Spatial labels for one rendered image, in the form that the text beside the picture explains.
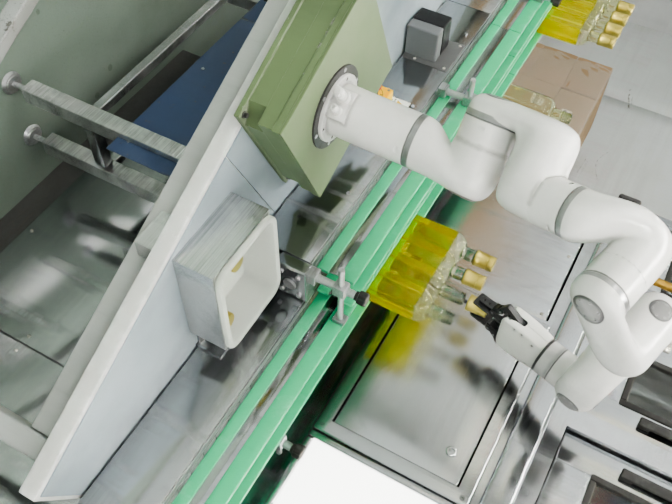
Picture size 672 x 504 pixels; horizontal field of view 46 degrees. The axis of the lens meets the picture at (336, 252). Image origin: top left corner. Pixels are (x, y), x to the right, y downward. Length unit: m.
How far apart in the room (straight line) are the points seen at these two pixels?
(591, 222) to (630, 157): 5.51
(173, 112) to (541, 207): 0.93
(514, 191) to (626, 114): 5.84
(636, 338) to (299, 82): 0.64
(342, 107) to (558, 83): 4.68
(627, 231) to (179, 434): 0.82
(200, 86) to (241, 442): 0.85
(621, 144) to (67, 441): 5.90
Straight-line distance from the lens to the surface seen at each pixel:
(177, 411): 1.46
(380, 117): 1.33
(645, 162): 6.71
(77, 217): 2.05
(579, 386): 1.43
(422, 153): 1.30
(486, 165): 1.29
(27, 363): 1.84
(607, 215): 1.19
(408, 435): 1.63
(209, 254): 1.29
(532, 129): 1.24
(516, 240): 1.99
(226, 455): 1.44
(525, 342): 1.59
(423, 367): 1.71
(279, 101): 1.27
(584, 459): 1.73
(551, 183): 1.23
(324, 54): 1.29
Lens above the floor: 1.34
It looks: 17 degrees down
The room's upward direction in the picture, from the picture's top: 114 degrees clockwise
